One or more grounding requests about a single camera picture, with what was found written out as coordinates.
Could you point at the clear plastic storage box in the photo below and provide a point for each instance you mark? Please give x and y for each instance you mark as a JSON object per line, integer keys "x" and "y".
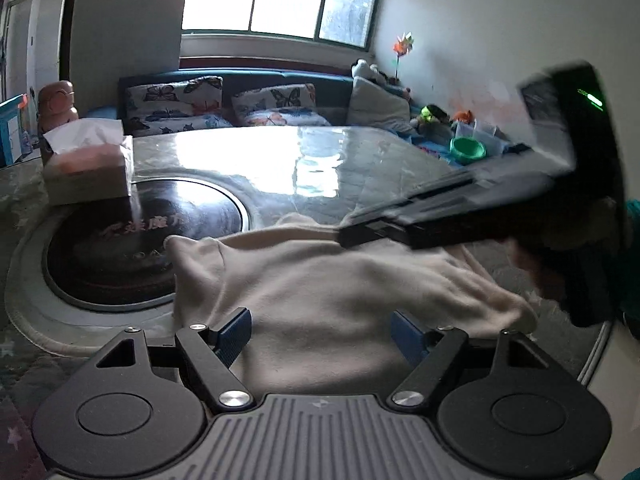
{"x": 492, "y": 135}

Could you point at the white plush toy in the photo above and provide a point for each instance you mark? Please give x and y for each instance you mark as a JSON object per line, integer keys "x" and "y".
{"x": 361, "y": 67}

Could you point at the blue cabinet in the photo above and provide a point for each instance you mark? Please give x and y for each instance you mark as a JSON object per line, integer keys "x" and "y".
{"x": 10, "y": 130}

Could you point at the person's right hand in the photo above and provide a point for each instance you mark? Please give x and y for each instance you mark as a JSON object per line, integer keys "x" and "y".
{"x": 540, "y": 270}

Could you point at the colourful pinwheel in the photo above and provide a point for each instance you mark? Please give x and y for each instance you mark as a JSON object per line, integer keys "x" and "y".
{"x": 402, "y": 46}

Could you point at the blue sofa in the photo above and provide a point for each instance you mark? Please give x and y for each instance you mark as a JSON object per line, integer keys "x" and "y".
{"x": 330, "y": 80}

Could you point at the green plastic bowl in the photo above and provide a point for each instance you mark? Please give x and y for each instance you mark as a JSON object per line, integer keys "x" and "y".
{"x": 467, "y": 149}

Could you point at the tissue box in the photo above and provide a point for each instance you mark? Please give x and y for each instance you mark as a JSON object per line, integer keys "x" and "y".
{"x": 85, "y": 175}

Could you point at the orange plush toy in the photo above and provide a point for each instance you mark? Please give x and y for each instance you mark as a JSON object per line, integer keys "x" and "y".
{"x": 462, "y": 116}

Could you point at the green yellow plush toy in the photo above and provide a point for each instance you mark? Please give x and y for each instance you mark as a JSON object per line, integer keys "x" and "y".
{"x": 427, "y": 114}

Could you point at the cream shirt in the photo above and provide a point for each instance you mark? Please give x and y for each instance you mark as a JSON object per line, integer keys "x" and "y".
{"x": 310, "y": 280}

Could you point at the dark wooden door frame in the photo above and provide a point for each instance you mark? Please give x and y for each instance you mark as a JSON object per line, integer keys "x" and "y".
{"x": 67, "y": 20}

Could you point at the butterfly print pillow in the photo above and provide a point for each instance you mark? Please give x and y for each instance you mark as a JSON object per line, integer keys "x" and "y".
{"x": 275, "y": 97}
{"x": 180, "y": 124}
{"x": 285, "y": 117}
{"x": 170, "y": 97}

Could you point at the grey cushion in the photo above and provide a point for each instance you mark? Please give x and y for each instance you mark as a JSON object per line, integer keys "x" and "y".
{"x": 375, "y": 105}

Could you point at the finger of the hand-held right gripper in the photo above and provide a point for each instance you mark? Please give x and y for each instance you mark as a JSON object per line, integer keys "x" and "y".
{"x": 380, "y": 227}

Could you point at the blue patterned blanket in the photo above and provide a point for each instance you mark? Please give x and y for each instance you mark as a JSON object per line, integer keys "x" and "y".
{"x": 435, "y": 149}

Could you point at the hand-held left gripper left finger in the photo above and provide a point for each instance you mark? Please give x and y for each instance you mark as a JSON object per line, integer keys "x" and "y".
{"x": 235, "y": 332}

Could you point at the grey quilted star table cover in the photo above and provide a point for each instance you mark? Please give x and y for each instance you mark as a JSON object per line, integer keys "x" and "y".
{"x": 350, "y": 160}

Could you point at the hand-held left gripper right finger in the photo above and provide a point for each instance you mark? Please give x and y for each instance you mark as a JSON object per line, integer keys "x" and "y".
{"x": 407, "y": 335}

